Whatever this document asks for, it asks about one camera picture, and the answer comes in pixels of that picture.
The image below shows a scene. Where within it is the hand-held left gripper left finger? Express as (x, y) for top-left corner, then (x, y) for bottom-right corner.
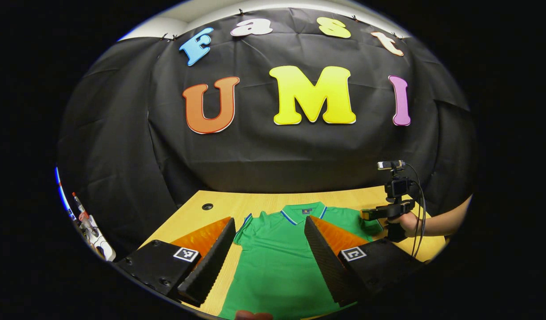
(113, 217), (237, 308)

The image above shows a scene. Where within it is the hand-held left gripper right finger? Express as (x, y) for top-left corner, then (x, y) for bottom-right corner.
(304, 216), (426, 308)

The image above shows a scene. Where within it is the green T-shirt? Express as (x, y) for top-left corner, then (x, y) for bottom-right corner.
(219, 201), (384, 320)

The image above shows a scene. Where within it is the white plastic holder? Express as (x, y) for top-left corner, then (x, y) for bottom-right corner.
(80, 215), (117, 262)

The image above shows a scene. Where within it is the black backdrop cloth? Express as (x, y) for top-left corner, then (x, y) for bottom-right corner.
(55, 7), (478, 258)

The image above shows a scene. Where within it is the small clear bottle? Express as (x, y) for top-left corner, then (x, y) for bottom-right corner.
(72, 192), (90, 224)

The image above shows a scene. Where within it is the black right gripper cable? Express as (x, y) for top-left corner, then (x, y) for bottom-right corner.
(405, 163), (428, 259)

